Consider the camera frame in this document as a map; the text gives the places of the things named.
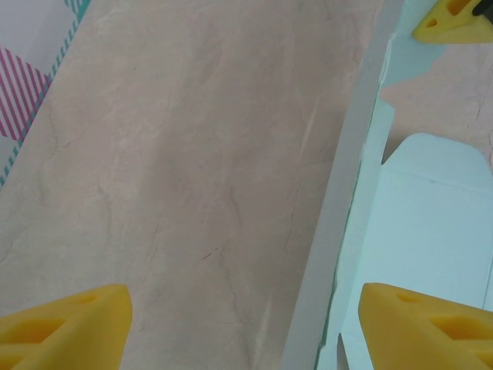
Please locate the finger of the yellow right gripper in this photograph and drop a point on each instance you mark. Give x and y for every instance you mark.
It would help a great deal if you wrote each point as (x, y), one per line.
(454, 27)

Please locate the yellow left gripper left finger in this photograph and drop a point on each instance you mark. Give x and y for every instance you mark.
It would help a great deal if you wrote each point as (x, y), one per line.
(58, 335)

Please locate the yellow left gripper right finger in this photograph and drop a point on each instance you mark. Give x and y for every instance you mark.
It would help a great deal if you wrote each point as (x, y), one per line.
(423, 331)

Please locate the light blue paper box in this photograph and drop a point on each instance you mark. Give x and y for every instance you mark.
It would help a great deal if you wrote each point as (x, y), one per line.
(416, 223)

